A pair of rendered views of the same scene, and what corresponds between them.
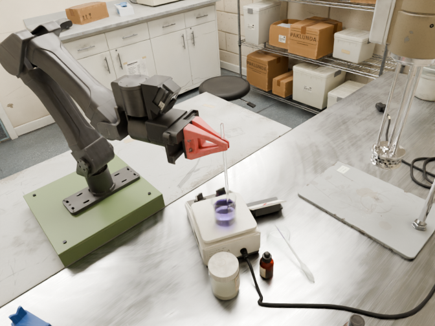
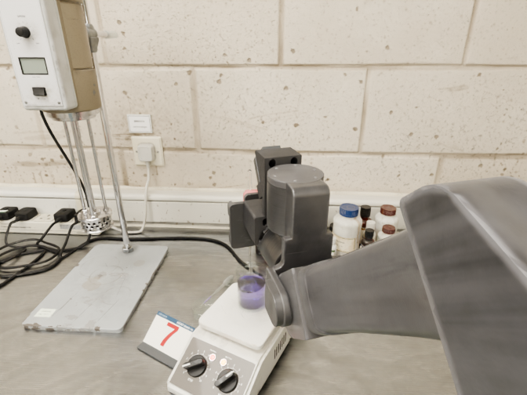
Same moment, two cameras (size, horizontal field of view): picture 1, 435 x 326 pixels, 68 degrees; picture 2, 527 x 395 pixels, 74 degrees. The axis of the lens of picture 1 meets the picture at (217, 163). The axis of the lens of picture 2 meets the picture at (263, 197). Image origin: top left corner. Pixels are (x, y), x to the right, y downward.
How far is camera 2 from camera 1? 0.90 m
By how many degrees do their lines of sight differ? 108
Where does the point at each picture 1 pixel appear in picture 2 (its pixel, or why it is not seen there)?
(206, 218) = (264, 317)
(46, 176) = not seen: outside the picture
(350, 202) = (115, 288)
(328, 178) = (73, 317)
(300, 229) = (180, 306)
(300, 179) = (81, 346)
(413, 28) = (94, 81)
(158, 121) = not seen: hidden behind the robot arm
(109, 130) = not seen: hidden behind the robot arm
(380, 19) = (66, 82)
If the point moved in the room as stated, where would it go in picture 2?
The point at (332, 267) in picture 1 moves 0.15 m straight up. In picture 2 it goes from (208, 274) to (204, 218)
